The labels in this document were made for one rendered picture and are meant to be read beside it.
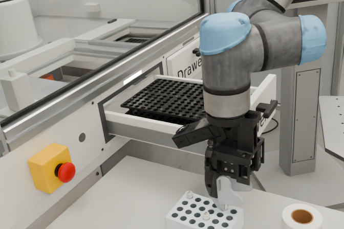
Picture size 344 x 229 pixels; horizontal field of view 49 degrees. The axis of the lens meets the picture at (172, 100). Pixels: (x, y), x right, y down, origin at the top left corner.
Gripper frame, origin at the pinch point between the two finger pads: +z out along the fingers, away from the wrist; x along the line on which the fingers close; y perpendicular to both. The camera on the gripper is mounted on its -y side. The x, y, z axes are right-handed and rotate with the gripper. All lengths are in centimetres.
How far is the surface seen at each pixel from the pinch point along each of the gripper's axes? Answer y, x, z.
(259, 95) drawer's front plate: -1.3, 23.6, -11.4
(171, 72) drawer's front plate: -34, 38, -7
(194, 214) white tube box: -3.8, -3.8, 1.6
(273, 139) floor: -39, 149, 81
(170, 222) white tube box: -7.2, -7.1, 2.3
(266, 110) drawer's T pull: 1.7, 19.9, -9.9
